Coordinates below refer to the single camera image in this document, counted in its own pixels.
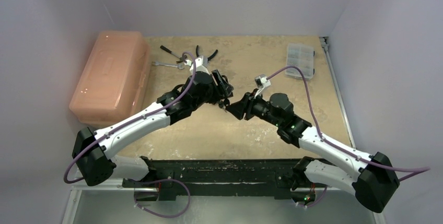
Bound black padlock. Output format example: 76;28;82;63
217;99;230;111

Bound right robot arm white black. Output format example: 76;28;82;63
226;92;400;213

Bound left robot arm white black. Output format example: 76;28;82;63
64;70;234;186

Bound silver open-end wrench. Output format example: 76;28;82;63
152;61;184;70

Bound clear plastic screw organizer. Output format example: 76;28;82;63
286;43;315;80

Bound pink plastic toolbox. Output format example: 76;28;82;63
69;31;150;127

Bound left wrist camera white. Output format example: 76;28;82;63
184;56;210;74

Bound blue-black handled pliers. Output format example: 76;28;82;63
195;45;218;65

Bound small black-handled hammer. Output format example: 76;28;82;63
160;45;183;64

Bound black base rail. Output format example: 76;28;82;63
122;158;325;201

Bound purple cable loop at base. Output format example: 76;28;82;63
133;179;191;219

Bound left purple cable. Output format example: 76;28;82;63
63;52;197;184

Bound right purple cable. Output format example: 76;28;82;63
266;65;431;182

